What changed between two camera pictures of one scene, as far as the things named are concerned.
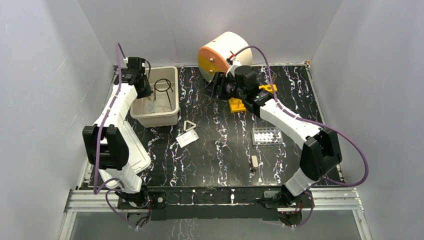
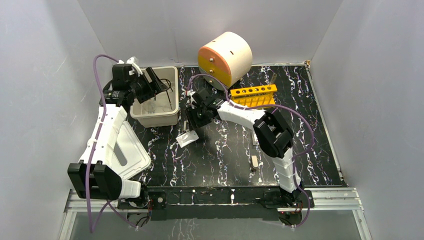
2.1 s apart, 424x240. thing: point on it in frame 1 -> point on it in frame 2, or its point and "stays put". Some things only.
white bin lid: (139, 157) stays put
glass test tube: (274, 77) stays put
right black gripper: (220, 79) -> (191, 114)
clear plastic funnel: (148, 106) stays put
